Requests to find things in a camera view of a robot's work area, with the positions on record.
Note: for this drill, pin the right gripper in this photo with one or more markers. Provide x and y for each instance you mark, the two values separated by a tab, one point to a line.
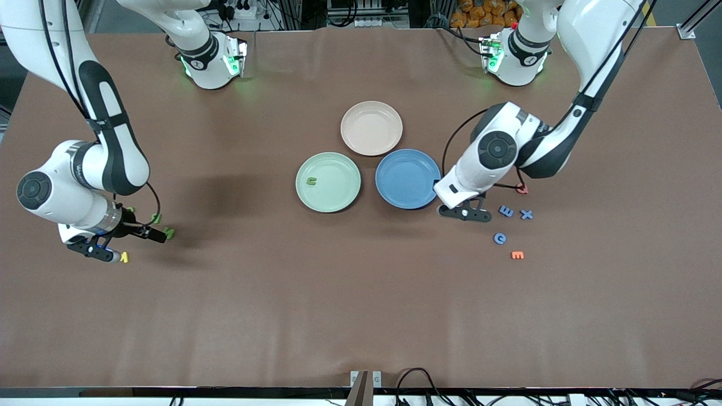
131	226

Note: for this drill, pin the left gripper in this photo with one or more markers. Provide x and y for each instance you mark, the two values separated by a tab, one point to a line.
435	182

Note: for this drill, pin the green foam letter N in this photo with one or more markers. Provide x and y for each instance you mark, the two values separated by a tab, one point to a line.
170	231

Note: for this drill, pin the blue foam letter E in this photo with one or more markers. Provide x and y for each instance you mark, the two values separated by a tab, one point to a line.
506	211

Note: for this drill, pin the blue foam letter C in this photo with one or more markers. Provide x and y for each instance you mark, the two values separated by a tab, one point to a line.
500	238

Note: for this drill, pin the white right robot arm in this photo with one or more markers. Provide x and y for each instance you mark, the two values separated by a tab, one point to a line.
107	158

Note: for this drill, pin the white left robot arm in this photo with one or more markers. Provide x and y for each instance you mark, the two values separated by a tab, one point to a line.
496	149

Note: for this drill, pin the blue round plate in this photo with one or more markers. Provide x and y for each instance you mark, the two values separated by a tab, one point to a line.
406	186

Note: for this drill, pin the beige round plate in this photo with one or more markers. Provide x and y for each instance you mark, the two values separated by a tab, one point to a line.
372	128

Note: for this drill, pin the red foam letter Q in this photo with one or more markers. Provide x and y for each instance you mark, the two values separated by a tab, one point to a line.
523	190

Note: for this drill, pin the blue foam letter X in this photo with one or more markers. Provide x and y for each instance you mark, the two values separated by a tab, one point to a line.
526	214

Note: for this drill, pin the green round plate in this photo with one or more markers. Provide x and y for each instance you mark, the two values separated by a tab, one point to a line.
333	197

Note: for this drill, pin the orange foam letter E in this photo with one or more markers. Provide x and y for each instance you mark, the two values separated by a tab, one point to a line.
517	255

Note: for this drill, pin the brown table cover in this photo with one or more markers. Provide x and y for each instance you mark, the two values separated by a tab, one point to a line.
361	293

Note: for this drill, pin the black table edge strip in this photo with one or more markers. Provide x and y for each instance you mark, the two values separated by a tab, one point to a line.
169	392

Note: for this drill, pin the long white socket strip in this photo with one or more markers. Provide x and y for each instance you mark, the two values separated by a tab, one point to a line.
383	22

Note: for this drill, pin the orange bags pile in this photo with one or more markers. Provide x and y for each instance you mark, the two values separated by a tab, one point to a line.
479	14

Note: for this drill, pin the white power strip with plugs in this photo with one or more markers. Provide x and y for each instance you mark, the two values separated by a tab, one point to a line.
248	11

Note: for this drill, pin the small metal clamp bracket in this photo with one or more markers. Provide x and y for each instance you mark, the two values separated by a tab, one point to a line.
377	379

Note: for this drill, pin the brown upright post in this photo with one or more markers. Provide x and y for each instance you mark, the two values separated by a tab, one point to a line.
360	392

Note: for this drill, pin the aluminium frame rail with bracket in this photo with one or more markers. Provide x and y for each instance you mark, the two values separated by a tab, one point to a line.
686	32

